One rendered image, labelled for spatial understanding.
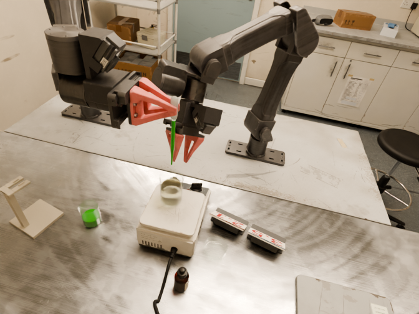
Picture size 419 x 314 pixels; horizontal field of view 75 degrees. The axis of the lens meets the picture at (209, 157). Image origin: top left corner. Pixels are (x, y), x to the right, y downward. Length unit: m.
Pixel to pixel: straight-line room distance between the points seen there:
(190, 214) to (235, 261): 0.15
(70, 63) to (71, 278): 0.42
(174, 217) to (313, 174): 0.51
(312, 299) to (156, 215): 0.37
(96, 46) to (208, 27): 3.03
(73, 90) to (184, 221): 0.33
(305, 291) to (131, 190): 0.49
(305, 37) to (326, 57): 2.15
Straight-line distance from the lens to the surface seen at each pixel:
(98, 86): 0.48
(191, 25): 3.51
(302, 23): 0.72
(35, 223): 0.75
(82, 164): 0.88
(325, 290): 0.69
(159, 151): 0.89
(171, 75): 0.62
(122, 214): 0.73
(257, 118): 0.81
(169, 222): 0.59
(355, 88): 3.05
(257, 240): 0.68
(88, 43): 0.47
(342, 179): 0.97
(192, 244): 0.59
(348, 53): 2.91
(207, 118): 0.58
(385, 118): 3.29
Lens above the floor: 1.47
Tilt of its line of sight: 40 degrees down
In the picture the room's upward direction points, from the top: 8 degrees clockwise
